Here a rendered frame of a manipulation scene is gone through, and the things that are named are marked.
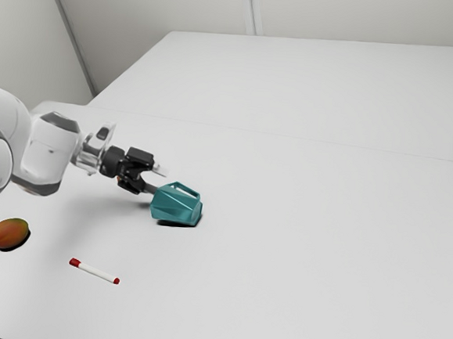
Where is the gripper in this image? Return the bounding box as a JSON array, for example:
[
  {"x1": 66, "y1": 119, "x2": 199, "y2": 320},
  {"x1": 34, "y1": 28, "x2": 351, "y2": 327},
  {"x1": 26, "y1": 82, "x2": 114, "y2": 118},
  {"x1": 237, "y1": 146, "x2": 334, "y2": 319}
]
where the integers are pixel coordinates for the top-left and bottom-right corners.
[{"x1": 99, "y1": 144, "x2": 172, "y2": 197}]

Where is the teal faceted mug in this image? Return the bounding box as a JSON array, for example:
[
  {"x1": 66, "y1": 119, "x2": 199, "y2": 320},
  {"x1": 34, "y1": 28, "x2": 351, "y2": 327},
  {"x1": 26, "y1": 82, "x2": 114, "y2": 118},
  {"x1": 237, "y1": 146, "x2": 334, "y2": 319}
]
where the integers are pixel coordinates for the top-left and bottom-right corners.
[{"x1": 148, "y1": 179, "x2": 206, "y2": 228}]

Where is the white marker with red cap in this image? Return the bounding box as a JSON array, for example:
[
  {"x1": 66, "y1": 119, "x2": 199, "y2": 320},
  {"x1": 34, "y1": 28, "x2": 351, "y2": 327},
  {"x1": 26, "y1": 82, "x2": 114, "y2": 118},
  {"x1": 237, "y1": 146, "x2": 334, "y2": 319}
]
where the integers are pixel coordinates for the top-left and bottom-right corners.
[{"x1": 67, "y1": 257, "x2": 123, "y2": 286}]

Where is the red-orange mango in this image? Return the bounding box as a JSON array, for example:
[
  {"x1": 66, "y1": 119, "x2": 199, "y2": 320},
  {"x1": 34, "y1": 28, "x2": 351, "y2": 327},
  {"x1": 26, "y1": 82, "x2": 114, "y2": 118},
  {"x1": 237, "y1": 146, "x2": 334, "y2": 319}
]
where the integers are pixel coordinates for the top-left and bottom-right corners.
[{"x1": 0, "y1": 216, "x2": 32, "y2": 252}]

